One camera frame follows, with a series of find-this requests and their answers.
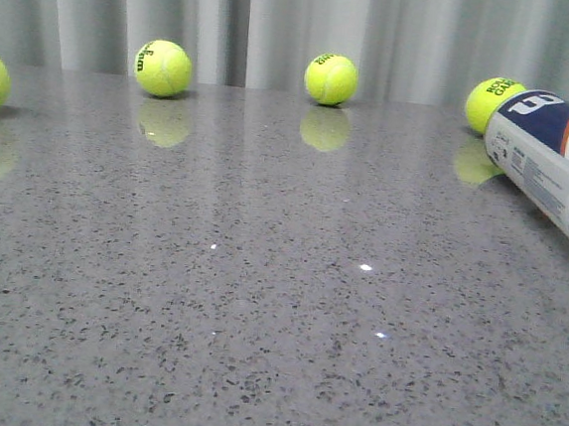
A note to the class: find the Wilson logo tennis ball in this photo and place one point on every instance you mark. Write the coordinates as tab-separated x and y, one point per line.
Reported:
162	68

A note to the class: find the grey pleated curtain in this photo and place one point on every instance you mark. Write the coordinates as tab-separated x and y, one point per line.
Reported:
421	51

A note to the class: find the white blue tennis ball can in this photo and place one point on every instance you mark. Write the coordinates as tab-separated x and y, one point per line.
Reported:
528	138

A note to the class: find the Roland Garros tennis ball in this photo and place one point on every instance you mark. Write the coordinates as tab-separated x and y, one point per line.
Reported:
486	98

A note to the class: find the middle yellow tennis ball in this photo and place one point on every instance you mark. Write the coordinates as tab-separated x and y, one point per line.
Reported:
331	79

